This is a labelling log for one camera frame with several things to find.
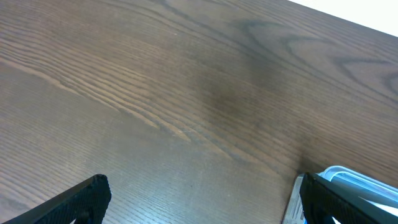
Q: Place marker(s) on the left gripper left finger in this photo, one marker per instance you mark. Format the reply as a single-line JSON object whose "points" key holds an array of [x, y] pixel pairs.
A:
{"points": [[85, 202]]}

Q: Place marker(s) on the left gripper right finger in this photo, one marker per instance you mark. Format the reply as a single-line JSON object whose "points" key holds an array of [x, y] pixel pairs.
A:
{"points": [[325, 202]]}

